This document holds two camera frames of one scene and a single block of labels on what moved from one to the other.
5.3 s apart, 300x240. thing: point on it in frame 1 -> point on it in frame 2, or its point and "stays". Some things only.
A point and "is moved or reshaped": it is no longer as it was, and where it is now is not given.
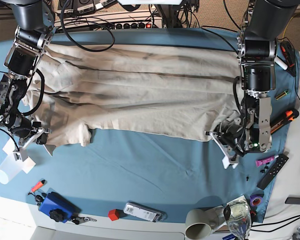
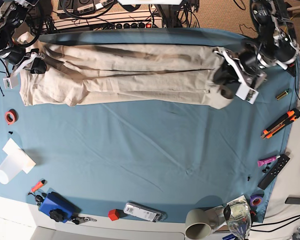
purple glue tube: [261, 161] stays
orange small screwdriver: [37, 186] stays
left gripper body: [29, 134] -> [16, 54]
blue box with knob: [60, 209] stays
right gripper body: [229, 139] -> [248, 66]
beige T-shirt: [158, 91] is moved or reshaped
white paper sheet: [27, 164] stays
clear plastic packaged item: [144, 212] stays
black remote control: [280, 161] stays
